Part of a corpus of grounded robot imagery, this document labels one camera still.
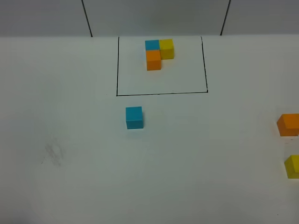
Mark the template orange cube block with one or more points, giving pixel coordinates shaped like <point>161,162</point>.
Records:
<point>153,60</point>

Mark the template yellow cube block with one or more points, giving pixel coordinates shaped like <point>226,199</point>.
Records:
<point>166,49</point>

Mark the template blue cube block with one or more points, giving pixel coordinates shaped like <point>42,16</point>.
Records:
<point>152,45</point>

